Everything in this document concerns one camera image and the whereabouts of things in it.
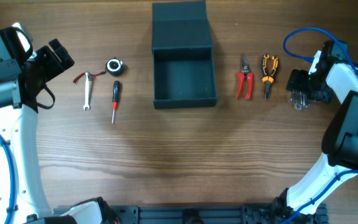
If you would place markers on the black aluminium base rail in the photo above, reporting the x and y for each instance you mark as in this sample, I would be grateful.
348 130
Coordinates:
257 213

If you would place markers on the black round tape measure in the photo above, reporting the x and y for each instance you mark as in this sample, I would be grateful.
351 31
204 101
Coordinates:
115 67

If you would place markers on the black red screwdriver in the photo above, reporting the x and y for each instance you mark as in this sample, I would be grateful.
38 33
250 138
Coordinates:
115 99

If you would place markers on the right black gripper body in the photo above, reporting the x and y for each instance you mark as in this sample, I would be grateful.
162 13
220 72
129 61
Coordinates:
305 86

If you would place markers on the orange black needle-nose pliers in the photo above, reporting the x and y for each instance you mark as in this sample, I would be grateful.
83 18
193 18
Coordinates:
268 76

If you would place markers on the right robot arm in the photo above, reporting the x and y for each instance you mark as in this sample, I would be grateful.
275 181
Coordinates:
330 75

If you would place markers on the red handled cutting pliers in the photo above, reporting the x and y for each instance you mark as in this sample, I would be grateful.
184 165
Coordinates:
245 76

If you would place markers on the precision screwdriver set case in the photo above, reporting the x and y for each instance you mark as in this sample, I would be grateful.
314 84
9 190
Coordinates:
299 99

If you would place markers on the dark green open box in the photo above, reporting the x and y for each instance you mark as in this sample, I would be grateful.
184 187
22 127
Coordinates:
182 48

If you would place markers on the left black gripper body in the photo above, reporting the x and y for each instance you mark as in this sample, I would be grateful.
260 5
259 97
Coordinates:
41 66

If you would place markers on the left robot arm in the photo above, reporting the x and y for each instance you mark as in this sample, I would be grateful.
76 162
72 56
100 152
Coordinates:
22 196

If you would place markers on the silver open-end wrench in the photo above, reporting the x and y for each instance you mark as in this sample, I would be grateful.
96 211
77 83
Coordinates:
88 86

